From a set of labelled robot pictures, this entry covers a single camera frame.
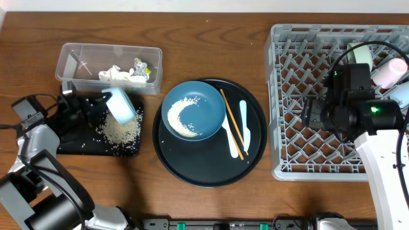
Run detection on light blue small bowl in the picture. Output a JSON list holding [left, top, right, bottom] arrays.
[[102, 88, 136, 126]]

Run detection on white napkin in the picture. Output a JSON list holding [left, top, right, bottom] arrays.
[[98, 65, 147, 83]]

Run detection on foil snack wrapper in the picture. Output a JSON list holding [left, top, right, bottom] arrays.
[[132, 57, 151, 81]]

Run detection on pink cup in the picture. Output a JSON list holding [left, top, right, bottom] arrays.
[[372, 58, 408, 89]]

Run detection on light blue cup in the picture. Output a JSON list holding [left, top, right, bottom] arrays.
[[389, 82, 409, 108]]

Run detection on teal green bowl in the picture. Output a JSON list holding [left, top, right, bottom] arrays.
[[346, 45, 373, 71]]

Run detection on light blue plastic knife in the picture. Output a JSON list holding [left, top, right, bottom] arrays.
[[239, 100, 251, 151]]

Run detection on white plastic spoon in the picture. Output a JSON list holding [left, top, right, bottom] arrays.
[[222, 114, 239, 158]]

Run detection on dark blue bowl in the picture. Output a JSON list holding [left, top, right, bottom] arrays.
[[161, 80, 226, 142]]

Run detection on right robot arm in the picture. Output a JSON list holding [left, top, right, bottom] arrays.
[[302, 64, 408, 229]]

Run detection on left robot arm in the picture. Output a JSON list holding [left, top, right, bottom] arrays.
[[1, 82, 136, 229]]

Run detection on clear plastic waste bin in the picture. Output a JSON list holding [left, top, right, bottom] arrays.
[[55, 43, 163, 95]]

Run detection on grey dishwasher rack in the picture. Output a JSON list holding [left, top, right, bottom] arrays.
[[265, 24, 408, 182]]

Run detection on black rectangular tray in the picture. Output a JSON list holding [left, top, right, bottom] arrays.
[[57, 97, 144, 157]]

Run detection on rice pile on rectangular tray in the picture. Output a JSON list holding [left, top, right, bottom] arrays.
[[96, 109, 143, 151]]

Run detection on pile of white rice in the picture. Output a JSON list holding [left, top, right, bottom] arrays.
[[167, 96, 200, 138]]

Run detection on wooden chopstick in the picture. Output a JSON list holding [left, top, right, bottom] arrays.
[[220, 89, 244, 147], [230, 130, 244, 160]]

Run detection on round black serving tray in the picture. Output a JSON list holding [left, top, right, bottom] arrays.
[[153, 79, 268, 187]]

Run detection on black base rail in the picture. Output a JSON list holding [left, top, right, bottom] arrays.
[[140, 212, 378, 230]]

